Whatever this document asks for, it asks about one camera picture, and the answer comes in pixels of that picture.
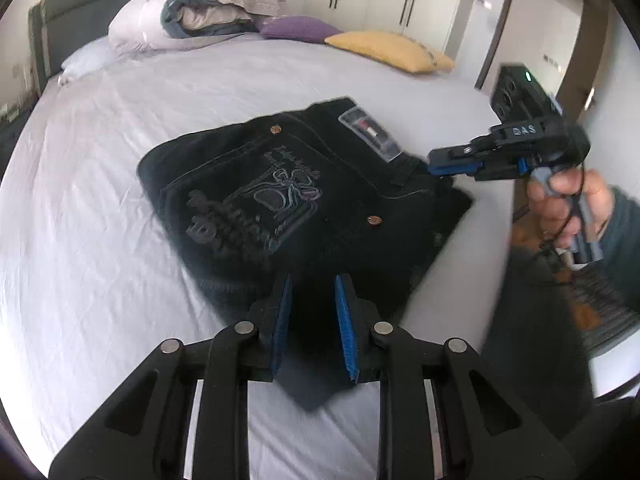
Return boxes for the yellow pillow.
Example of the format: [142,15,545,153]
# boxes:
[324,30,456,73]

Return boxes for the person's right forearm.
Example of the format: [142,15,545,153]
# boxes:
[597,186,640,321]

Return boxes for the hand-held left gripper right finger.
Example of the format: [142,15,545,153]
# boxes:
[333,273,583,480]

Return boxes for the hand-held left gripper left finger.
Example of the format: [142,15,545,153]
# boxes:
[47,273,294,480]

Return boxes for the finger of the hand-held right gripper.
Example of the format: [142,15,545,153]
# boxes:
[427,132,524,182]

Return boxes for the folded white grey duvet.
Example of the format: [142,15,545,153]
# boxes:
[107,0,281,56]

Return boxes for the striped floor mat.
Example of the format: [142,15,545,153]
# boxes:
[570,260,640,356]

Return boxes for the purple pillow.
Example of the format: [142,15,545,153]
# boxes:
[260,16,343,44]

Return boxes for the white pillow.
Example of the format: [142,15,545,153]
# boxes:
[60,36,121,78]

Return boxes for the person's leg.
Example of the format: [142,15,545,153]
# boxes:
[482,240,596,441]

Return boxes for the bed with white sheet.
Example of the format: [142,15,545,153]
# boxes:
[0,0,516,480]

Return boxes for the person's right hand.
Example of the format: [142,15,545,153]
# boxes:
[527,167,614,249]

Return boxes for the black pants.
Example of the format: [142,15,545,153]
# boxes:
[137,96,473,411]

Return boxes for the wooden door frame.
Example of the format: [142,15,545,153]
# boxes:
[472,0,618,126]

